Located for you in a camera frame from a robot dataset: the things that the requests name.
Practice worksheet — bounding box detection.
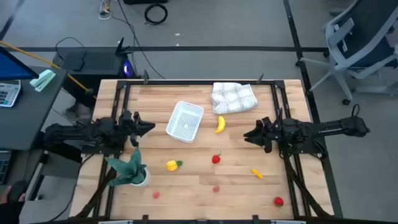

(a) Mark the person's hand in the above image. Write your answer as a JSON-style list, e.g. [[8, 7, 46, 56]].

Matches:
[[0, 185, 26, 205]]

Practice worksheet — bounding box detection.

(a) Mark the black flat box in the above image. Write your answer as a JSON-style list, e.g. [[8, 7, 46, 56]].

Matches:
[[63, 50, 88, 72]]

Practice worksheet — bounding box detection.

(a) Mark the mint green stapler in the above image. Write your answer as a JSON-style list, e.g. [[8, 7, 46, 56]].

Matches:
[[29, 68, 57, 93]]

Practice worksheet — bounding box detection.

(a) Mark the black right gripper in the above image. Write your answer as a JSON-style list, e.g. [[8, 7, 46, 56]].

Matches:
[[243, 116, 284, 146]]

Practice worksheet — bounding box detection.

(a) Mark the coiled black cable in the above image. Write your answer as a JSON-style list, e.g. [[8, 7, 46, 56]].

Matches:
[[144, 2, 169, 26]]

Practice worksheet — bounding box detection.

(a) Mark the white perforated plastic basket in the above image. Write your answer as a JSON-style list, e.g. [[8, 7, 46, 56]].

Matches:
[[165, 100, 205, 144]]

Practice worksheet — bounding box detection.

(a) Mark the white plaid folded towel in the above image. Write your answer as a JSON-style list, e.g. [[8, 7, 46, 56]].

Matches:
[[210, 82, 259, 115]]

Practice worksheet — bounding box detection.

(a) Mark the black aluminium table frame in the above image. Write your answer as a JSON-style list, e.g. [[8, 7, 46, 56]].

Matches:
[[76, 79, 335, 224]]

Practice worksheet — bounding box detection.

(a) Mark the green plant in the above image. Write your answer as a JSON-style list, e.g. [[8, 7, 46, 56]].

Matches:
[[104, 147, 152, 188]]

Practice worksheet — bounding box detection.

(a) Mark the yellow toy bell pepper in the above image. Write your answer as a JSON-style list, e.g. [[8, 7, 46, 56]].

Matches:
[[165, 159, 183, 172]]

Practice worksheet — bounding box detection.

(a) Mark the computer monitor blue screen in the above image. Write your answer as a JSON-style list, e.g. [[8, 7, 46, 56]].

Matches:
[[0, 46, 40, 81]]

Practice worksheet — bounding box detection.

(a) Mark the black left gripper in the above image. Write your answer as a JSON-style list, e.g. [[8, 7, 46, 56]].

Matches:
[[120, 110, 155, 138]]

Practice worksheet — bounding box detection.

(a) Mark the grey desk calculator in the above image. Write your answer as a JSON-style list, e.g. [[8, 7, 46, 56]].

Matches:
[[0, 79, 22, 108]]

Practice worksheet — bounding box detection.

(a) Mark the black computer mouse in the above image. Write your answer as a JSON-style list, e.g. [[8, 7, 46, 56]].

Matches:
[[7, 180, 29, 203]]

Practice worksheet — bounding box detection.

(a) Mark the dark grey desk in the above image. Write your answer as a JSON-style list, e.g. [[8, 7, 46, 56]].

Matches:
[[0, 67, 68, 152]]

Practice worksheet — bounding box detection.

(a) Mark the black keyboard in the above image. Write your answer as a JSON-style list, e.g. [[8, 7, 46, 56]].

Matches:
[[0, 151, 12, 185]]

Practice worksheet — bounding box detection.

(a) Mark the grey mesh office chair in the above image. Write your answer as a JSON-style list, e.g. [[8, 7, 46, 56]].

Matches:
[[300, 0, 398, 106]]

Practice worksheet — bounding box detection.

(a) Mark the white cable bundle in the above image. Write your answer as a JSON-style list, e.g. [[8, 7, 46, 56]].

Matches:
[[98, 0, 113, 21]]

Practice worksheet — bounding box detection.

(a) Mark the black computer tower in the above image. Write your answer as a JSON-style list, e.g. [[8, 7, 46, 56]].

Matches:
[[52, 46, 139, 96]]

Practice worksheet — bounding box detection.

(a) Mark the yellow toy banana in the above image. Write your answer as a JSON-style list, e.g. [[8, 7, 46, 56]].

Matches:
[[215, 115, 226, 134]]

